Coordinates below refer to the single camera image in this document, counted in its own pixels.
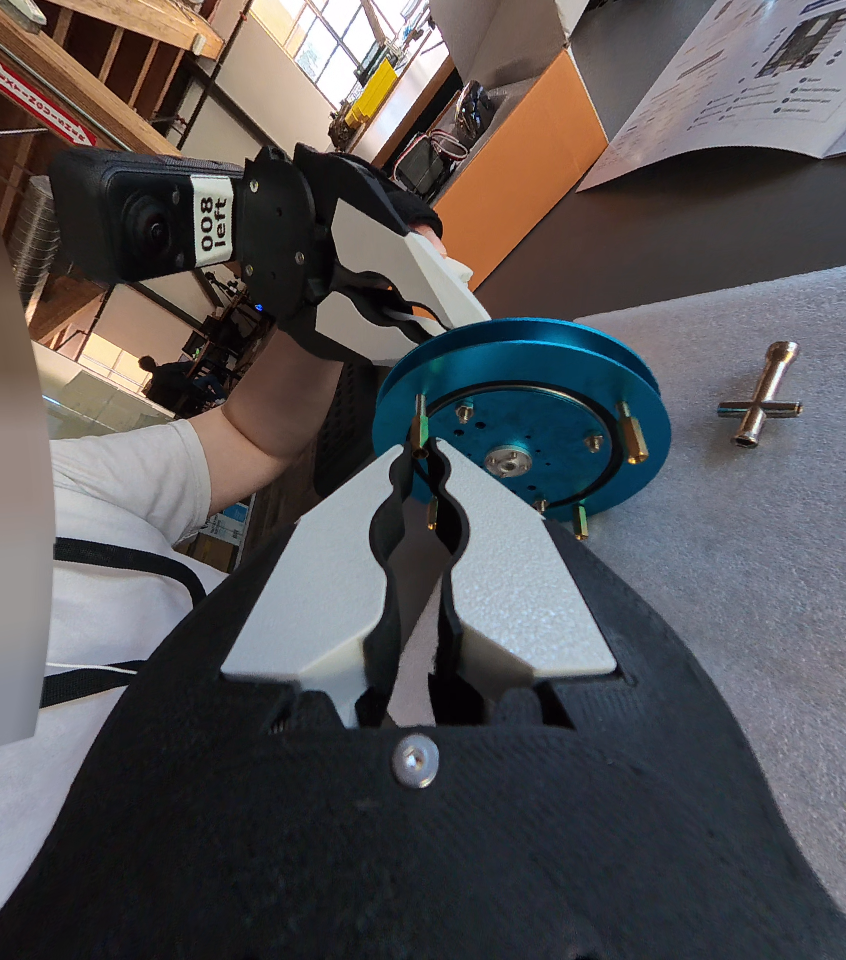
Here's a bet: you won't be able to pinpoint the blue round base plate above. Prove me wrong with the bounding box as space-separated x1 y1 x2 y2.
372 317 673 519

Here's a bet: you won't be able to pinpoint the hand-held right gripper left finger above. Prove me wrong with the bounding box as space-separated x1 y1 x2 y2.
222 442 409 729

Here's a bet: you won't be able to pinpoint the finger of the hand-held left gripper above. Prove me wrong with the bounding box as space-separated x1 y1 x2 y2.
331 196 493 333
314 288 445 370

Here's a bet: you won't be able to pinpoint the printed instruction manual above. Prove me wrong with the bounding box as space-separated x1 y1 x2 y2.
579 0 846 192

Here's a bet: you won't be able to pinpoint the black shoulder strap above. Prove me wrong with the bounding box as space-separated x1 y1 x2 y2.
40 538 206 710

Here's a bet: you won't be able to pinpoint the yellow storage bin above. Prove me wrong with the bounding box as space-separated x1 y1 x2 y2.
344 58 399 129

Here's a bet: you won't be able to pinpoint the small paned window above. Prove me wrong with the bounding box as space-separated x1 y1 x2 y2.
295 0 424 87

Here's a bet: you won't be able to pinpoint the person's left forearm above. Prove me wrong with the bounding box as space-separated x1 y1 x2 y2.
184 318 367 522

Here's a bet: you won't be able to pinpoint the clear parts bag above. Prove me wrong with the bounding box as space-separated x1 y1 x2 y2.
456 78 499 144

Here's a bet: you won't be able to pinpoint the metal socket wrench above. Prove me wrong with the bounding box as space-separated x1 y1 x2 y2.
717 341 802 449

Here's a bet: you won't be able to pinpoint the ribbed silver duct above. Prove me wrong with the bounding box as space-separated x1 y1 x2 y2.
9 176 60 320

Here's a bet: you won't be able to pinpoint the black servo motor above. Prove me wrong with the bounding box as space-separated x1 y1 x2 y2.
396 131 469 196

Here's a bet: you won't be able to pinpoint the red white wall sign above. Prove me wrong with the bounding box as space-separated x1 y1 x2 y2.
0 43 97 147

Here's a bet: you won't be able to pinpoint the orange cardboard box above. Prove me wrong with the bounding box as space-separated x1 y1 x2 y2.
366 0 610 297

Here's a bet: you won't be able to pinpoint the dark grey desk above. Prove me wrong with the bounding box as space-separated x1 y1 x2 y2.
468 0 846 324

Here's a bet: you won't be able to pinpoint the white foam sheet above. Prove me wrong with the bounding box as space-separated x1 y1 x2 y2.
385 255 846 960

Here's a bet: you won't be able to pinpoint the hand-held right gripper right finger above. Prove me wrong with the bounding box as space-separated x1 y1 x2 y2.
426 438 616 727

